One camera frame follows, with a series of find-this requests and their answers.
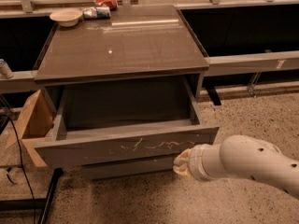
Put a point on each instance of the foam-covered yellow gripper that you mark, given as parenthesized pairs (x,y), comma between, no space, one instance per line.
(195,162)

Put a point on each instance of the grey top drawer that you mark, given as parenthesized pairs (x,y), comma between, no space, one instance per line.
(125,120)

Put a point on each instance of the grey drawer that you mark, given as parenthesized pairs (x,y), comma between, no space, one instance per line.
(130,167)
(125,120)

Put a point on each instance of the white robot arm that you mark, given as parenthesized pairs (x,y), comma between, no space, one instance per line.
(240,156)

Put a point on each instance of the grey lower drawer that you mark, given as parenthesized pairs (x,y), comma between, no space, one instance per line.
(130,167)

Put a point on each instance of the grey cabinet with glossy top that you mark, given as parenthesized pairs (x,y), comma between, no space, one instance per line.
(137,42)

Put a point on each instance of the cardboard box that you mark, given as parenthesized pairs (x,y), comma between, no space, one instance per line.
(34,122)

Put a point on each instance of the blue white snack bag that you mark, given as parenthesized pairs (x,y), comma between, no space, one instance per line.
(96,13)

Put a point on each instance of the red orange snack bag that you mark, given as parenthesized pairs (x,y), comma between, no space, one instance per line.
(112,4)

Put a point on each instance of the white bowl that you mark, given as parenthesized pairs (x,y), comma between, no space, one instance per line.
(66,17)

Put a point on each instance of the grey horizontal rail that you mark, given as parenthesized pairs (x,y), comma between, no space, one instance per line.
(216,66)

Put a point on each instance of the white can on rail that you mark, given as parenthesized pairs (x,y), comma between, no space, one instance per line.
(5,70)

